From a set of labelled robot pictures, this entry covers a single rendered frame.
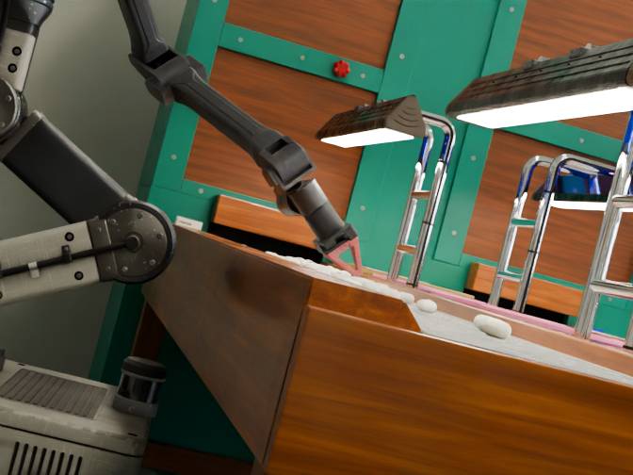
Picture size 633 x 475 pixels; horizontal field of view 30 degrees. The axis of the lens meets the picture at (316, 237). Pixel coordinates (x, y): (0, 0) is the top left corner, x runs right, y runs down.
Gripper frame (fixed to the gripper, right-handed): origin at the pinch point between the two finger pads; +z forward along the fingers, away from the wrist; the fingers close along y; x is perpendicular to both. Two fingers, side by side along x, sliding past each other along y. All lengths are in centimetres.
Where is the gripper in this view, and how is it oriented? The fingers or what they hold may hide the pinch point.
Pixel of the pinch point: (357, 272)
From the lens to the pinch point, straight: 222.9
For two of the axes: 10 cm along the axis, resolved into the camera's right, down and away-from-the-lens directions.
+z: 5.4, 8.3, 1.6
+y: -2.2, -0.4, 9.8
